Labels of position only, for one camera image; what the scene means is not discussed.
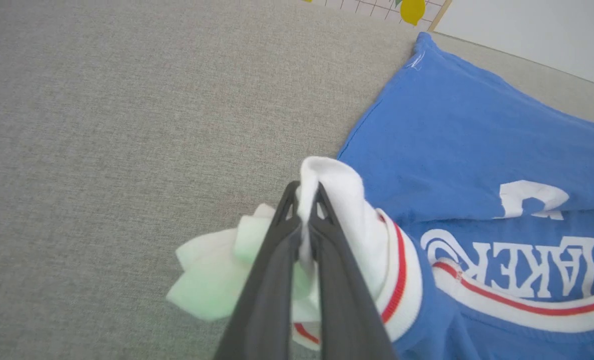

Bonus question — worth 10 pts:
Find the blue jersey with white lettering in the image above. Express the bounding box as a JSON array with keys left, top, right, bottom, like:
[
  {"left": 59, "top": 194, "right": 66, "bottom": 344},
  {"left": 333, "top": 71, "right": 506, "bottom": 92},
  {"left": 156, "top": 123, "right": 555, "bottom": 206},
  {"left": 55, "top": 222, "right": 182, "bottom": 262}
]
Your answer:
[{"left": 167, "top": 32, "right": 594, "bottom": 360}]

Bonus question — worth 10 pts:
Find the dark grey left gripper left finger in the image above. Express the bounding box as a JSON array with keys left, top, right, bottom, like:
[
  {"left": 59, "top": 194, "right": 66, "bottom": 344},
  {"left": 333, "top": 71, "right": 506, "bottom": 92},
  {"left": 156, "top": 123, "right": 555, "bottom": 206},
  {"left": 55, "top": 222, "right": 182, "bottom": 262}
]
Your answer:
[{"left": 214, "top": 181, "right": 302, "bottom": 360}]

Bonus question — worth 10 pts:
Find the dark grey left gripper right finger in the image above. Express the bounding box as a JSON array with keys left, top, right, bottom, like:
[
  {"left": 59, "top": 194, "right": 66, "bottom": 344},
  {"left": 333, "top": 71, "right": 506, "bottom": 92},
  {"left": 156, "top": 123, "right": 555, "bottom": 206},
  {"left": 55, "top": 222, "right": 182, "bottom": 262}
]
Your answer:
[{"left": 309, "top": 182, "right": 397, "bottom": 360}]

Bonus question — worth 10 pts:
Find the lemon print screen, wooden frame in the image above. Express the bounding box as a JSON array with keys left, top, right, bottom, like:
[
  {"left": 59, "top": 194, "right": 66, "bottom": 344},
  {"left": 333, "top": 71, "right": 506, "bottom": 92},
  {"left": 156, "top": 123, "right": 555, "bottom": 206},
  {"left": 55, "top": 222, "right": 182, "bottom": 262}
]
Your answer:
[{"left": 302, "top": 0, "right": 452, "bottom": 32}]

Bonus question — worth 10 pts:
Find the grey fabric sofa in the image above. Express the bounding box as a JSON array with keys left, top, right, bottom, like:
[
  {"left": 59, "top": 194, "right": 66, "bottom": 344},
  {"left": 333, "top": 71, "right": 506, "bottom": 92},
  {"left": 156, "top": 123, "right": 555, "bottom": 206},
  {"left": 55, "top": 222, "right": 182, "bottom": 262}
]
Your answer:
[{"left": 0, "top": 0, "right": 594, "bottom": 360}]

